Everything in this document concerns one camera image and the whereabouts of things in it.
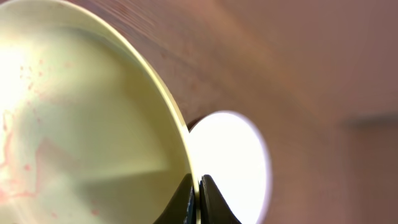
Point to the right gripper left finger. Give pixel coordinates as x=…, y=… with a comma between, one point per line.
x=181, y=207

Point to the yellow-green plate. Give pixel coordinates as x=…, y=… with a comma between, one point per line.
x=89, y=131

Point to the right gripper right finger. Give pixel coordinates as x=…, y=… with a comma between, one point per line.
x=213, y=206

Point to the white plate with red smear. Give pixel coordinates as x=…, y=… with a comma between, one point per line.
x=228, y=146

